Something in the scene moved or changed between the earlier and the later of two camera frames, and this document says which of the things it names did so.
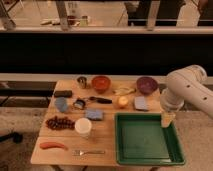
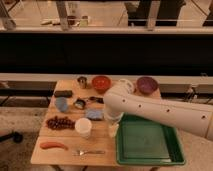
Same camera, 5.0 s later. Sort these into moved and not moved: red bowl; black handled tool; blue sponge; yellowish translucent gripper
Moved: yellowish translucent gripper
Not moved: blue sponge; red bowl; black handled tool
